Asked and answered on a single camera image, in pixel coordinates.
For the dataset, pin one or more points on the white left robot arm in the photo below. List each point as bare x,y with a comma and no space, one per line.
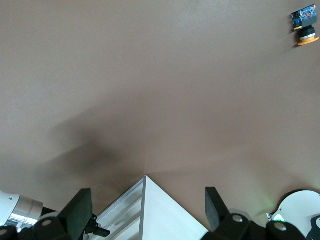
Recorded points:
15,207

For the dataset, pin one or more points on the yellow push button switch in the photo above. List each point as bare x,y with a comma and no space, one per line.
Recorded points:
306,25

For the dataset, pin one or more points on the brown table cover mat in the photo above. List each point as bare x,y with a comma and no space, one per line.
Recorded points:
150,75

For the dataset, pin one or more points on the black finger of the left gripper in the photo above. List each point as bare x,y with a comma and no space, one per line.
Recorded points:
97,228

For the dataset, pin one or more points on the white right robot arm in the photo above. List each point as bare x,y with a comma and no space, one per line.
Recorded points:
297,202

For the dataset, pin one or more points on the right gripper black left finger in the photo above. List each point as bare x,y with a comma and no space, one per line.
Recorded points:
75,215

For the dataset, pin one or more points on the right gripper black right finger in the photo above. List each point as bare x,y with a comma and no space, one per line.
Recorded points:
217,215

